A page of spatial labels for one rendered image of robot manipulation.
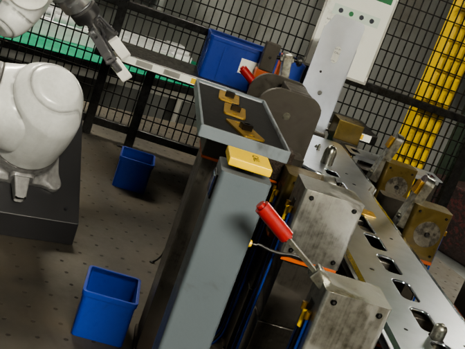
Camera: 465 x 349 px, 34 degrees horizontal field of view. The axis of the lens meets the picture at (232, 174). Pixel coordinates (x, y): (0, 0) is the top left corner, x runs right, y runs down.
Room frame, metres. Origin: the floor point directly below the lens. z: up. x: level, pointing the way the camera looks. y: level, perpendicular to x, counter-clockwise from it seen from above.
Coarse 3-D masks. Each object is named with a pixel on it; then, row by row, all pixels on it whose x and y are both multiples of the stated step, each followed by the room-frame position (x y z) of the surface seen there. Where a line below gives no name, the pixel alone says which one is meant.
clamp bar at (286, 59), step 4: (284, 52) 1.98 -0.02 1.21; (280, 56) 1.97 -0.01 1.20; (284, 56) 1.96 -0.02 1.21; (288, 56) 1.96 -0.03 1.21; (292, 56) 1.96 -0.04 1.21; (300, 56) 1.98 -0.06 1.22; (280, 60) 1.97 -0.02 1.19; (284, 60) 1.96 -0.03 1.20; (288, 60) 1.96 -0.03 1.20; (292, 60) 1.97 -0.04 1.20; (296, 60) 1.98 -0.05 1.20; (300, 60) 1.97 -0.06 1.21; (284, 64) 1.96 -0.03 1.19; (288, 64) 1.96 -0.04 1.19; (296, 64) 1.98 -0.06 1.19; (300, 64) 1.97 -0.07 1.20; (280, 68) 1.98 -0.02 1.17; (284, 68) 1.96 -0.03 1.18; (288, 68) 1.96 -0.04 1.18; (280, 72) 1.97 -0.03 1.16; (284, 72) 1.96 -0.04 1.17; (288, 72) 1.96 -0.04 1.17; (284, 76) 1.96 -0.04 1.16; (288, 76) 1.96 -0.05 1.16
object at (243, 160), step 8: (232, 152) 1.00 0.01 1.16; (240, 152) 1.01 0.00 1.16; (248, 152) 1.03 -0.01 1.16; (232, 160) 0.97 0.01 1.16; (240, 160) 0.98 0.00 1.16; (248, 160) 0.99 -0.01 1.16; (256, 160) 1.00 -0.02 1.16; (264, 160) 1.02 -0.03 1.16; (240, 168) 1.00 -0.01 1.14; (248, 168) 0.98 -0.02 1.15; (256, 168) 0.98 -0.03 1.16; (264, 168) 0.98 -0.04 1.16
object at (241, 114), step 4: (224, 104) 1.29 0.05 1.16; (228, 104) 1.30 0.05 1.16; (232, 104) 1.27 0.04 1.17; (236, 104) 1.28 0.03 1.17; (224, 108) 1.25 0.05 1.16; (228, 108) 1.27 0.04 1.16; (232, 108) 1.26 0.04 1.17; (236, 108) 1.26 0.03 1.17; (240, 108) 1.26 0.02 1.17; (224, 112) 1.23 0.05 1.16; (228, 112) 1.23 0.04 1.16; (232, 112) 1.24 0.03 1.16; (236, 112) 1.25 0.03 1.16; (240, 112) 1.27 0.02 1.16; (244, 112) 1.28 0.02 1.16; (236, 116) 1.23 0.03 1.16; (240, 116) 1.23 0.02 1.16; (244, 116) 1.24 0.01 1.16
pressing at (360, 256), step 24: (312, 144) 2.05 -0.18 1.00; (336, 144) 2.17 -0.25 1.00; (312, 168) 1.76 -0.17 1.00; (336, 168) 1.87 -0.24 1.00; (360, 168) 1.98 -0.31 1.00; (360, 192) 1.71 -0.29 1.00; (384, 216) 1.58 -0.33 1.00; (360, 240) 1.35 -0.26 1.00; (384, 240) 1.40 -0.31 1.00; (360, 264) 1.22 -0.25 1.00; (408, 264) 1.31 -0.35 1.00; (384, 288) 1.15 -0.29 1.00; (432, 288) 1.23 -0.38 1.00; (408, 312) 1.08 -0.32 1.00; (432, 312) 1.12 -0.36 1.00; (456, 312) 1.16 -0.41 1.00; (384, 336) 0.96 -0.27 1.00; (408, 336) 0.99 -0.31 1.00; (456, 336) 1.06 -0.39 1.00
